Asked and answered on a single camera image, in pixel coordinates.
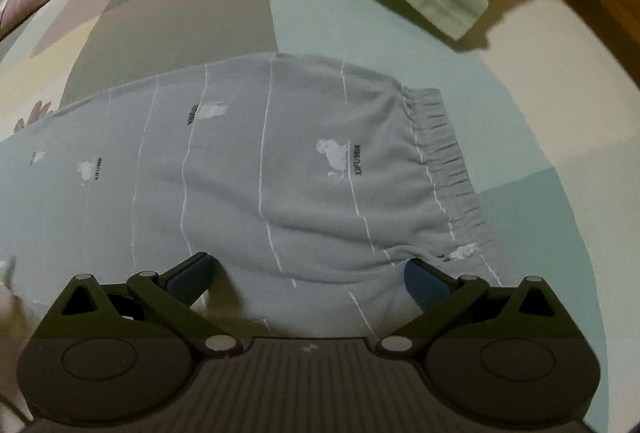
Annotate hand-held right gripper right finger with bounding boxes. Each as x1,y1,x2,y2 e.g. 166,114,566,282
375,257,571,359

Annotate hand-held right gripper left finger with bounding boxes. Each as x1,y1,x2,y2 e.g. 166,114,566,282
47,252,242,359

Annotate grey printed pants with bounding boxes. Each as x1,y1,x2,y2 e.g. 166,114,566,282
0,50,521,344

